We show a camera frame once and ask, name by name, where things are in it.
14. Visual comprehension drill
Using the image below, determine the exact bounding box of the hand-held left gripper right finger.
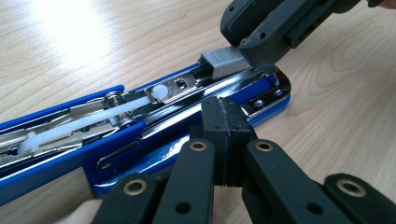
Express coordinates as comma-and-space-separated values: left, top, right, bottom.
221, 98, 259, 188

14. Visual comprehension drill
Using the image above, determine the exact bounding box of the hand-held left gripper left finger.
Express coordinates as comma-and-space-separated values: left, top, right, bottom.
189, 96, 231, 188

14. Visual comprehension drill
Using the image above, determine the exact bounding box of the grey strip of staples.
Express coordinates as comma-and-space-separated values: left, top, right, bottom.
200, 46, 254, 80

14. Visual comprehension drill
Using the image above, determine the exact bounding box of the blue stapler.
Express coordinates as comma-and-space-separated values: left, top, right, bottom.
0, 63, 292, 208

